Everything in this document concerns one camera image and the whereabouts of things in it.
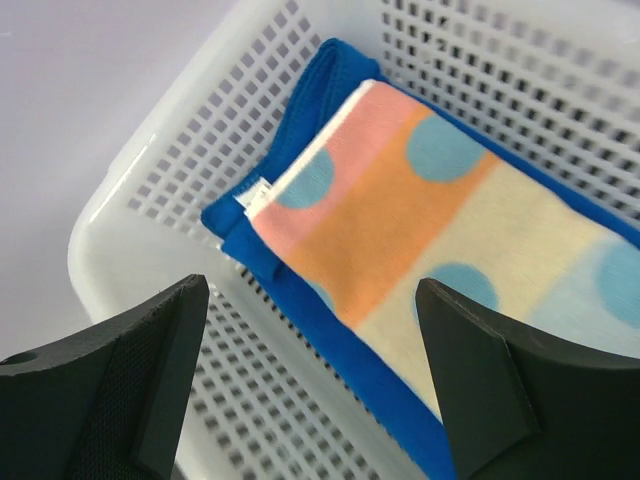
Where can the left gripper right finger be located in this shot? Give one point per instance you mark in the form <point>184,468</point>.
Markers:
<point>519,403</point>

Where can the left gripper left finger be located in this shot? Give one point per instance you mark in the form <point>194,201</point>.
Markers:
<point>107,402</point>

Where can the blue microfiber towel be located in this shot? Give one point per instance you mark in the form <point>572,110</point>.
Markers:
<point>334,73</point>

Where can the light blue cartoon towel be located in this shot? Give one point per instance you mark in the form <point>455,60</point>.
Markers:
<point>388,193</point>

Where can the white perforated plastic basket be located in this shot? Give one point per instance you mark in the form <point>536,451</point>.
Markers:
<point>556,82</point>

